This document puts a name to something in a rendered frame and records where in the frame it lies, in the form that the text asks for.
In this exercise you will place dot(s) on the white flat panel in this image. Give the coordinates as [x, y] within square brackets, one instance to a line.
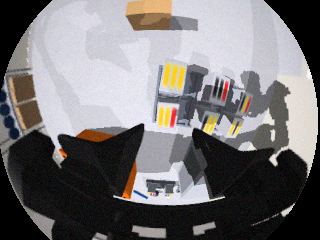
[291, 120]

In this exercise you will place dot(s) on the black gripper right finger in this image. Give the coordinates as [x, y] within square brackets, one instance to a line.
[223, 165]

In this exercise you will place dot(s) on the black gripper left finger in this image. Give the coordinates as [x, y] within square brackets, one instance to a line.
[113, 157]

